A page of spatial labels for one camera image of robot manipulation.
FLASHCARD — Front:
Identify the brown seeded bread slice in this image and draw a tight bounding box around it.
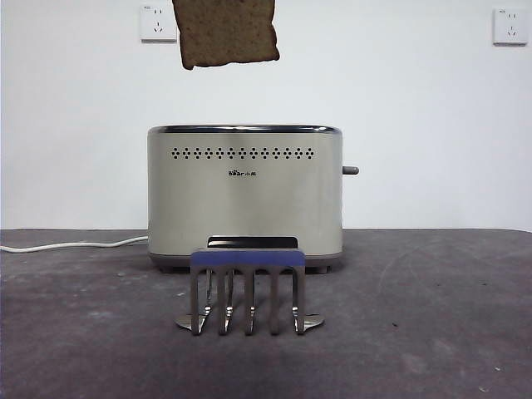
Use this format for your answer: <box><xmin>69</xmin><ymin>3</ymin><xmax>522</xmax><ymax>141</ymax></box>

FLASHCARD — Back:
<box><xmin>171</xmin><ymin>0</ymin><xmax>281</xmax><ymax>71</ymax></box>

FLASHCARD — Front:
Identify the cream steel toaster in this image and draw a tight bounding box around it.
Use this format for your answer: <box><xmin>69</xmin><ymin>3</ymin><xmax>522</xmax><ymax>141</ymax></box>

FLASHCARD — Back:
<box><xmin>146</xmin><ymin>123</ymin><xmax>344</xmax><ymax>274</ymax></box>

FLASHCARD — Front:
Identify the steel toast rack blue tape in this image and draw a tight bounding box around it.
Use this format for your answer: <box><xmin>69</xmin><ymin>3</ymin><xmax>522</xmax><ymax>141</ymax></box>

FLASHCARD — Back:
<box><xmin>174</xmin><ymin>234</ymin><xmax>326</xmax><ymax>337</ymax></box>

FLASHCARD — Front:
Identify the white wall socket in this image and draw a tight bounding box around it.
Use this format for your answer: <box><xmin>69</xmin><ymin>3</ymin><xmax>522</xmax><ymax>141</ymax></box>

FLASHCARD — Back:
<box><xmin>492</xmin><ymin>7</ymin><xmax>530</xmax><ymax>47</ymax></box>
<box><xmin>140</xmin><ymin>4</ymin><xmax>179</xmax><ymax>44</ymax></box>

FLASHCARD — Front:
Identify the white power cable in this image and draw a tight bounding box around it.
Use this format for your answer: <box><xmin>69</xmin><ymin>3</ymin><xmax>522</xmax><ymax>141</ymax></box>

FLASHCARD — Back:
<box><xmin>0</xmin><ymin>236</ymin><xmax>149</xmax><ymax>254</ymax></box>

